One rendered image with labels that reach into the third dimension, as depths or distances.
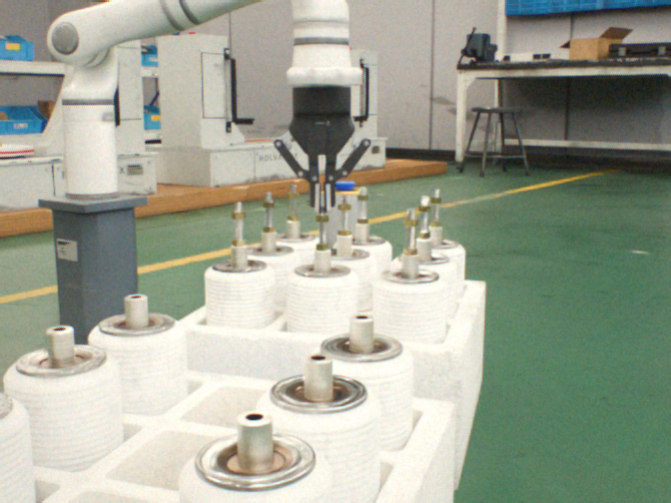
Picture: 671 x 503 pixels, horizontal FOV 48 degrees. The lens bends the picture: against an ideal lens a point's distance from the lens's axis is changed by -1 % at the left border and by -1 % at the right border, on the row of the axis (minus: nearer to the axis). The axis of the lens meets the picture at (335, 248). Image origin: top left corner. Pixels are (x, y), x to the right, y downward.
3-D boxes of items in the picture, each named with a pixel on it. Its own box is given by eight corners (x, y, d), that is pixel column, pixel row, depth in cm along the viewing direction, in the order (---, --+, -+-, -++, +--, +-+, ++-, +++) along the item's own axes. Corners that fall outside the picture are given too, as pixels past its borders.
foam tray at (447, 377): (170, 454, 104) (164, 327, 100) (268, 362, 141) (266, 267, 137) (457, 491, 94) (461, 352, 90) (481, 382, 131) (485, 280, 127)
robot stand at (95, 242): (48, 352, 146) (36, 198, 141) (110, 334, 158) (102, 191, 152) (93, 367, 138) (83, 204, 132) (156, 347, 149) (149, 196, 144)
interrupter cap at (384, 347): (308, 360, 67) (308, 352, 67) (335, 336, 74) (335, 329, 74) (391, 369, 65) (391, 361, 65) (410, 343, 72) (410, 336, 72)
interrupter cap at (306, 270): (291, 268, 105) (291, 263, 104) (344, 266, 106) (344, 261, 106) (298, 281, 97) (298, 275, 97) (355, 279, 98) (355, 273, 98)
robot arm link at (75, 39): (167, -33, 124) (193, -24, 133) (35, 21, 132) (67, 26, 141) (184, 22, 125) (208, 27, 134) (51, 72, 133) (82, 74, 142)
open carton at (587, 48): (582, 65, 555) (584, 33, 551) (631, 62, 524) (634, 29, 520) (557, 63, 537) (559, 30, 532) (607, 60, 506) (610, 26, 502)
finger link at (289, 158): (278, 136, 99) (310, 169, 100) (268, 146, 99) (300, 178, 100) (278, 137, 96) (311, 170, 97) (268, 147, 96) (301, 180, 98)
